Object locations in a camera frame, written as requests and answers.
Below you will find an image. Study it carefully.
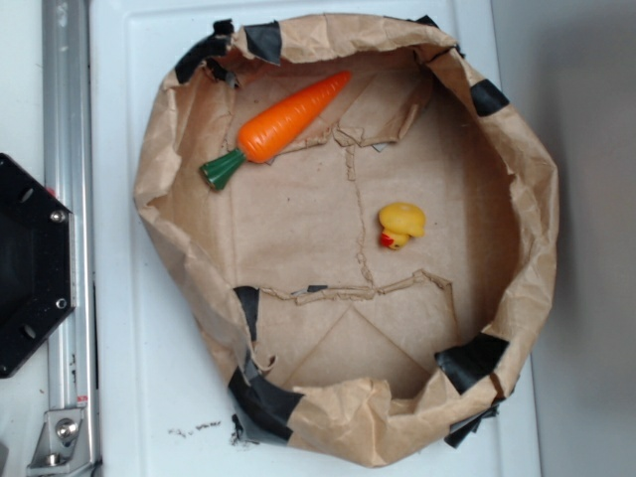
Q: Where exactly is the yellow rubber duck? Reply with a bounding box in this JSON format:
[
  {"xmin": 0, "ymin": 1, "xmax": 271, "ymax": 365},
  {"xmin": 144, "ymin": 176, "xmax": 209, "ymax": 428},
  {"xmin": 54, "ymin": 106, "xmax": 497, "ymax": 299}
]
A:
[{"xmin": 378, "ymin": 202, "xmax": 426, "ymax": 250}]

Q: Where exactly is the brown paper bag tray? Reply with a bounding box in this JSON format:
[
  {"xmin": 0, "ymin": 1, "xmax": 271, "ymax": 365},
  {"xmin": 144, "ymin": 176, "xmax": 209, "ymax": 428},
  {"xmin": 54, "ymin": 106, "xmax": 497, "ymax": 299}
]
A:
[{"xmin": 134, "ymin": 14, "xmax": 558, "ymax": 467}]

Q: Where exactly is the orange toy carrot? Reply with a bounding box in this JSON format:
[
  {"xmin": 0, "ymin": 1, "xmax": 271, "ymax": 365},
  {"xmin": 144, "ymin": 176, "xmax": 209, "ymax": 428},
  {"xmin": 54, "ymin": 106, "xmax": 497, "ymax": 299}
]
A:
[{"xmin": 200, "ymin": 71, "xmax": 352, "ymax": 191}]

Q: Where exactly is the aluminium extrusion rail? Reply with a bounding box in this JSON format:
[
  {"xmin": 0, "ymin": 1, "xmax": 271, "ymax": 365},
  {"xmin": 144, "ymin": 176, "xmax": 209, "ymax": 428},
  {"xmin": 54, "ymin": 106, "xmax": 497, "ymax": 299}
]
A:
[{"xmin": 42, "ymin": 1, "xmax": 102, "ymax": 476}]

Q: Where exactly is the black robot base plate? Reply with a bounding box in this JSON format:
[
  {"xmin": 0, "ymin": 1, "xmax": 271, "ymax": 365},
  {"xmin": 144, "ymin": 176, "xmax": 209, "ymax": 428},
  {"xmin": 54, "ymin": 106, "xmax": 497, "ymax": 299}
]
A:
[{"xmin": 1, "ymin": 154, "xmax": 75, "ymax": 379}]

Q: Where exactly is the metal corner bracket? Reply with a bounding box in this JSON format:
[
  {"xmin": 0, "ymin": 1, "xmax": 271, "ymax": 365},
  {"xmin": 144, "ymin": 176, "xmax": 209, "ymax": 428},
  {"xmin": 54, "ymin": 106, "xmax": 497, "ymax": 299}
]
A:
[{"xmin": 26, "ymin": 408, "xmax": 93, "ymax": 476}]

